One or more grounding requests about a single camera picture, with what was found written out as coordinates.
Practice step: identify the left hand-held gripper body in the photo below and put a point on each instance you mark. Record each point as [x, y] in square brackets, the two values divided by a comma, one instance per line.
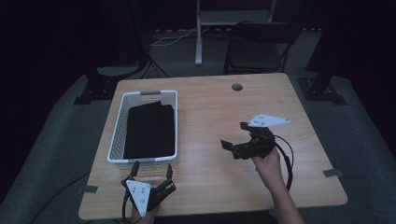
[140, 191]

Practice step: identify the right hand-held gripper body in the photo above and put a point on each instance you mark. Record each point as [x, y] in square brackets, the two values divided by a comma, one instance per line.
[258, 141]

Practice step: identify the white perforated plastic basket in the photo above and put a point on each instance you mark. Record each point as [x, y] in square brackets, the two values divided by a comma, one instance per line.
[120, 137]

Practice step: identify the black cloth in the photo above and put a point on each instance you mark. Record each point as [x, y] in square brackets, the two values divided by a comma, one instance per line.
[151, 130]

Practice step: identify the person's left hand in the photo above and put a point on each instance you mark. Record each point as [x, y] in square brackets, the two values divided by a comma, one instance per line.
[149, 214]

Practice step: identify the person's right hand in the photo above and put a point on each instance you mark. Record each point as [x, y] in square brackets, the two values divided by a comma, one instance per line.
[269, 169]

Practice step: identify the grey tape strip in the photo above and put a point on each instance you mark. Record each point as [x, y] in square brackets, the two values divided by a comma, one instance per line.
[87, 188]
[333, 173]

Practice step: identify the black folding chair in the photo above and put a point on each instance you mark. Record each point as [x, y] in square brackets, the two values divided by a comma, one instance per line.
[255, 49]

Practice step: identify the black stand base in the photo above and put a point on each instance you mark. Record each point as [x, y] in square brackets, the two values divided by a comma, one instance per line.
[99, 87]
[320, 87]

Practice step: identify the black tripod legs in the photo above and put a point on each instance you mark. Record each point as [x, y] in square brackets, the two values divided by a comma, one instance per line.
[154, 68]

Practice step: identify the white metal desk frame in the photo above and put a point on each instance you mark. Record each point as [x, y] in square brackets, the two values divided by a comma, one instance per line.
[199, 31]

